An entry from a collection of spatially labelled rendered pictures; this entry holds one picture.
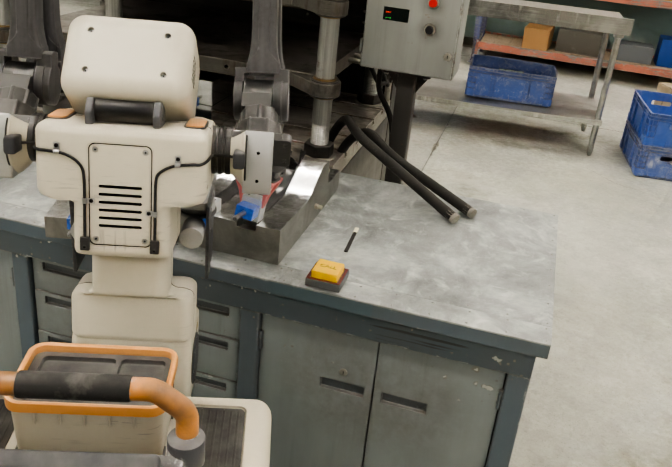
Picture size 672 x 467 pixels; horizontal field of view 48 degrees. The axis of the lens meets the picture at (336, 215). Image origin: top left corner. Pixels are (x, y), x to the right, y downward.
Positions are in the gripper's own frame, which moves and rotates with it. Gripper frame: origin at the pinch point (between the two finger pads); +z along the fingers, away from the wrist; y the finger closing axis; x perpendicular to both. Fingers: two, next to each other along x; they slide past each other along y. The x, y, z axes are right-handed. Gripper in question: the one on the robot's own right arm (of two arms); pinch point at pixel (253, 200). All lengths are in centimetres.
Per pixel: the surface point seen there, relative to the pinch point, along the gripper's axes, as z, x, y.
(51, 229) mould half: 18.8, 11.1, 42.6
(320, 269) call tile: 8.4, 4.9, -20.3
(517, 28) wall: -30, -676, -28
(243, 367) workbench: 43.1, -1.8, -6.8
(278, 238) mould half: 6.2, 1.4, -8.3
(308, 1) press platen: -41, -68, 18
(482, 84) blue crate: 3, -383, -24
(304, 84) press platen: -16, -71, 14
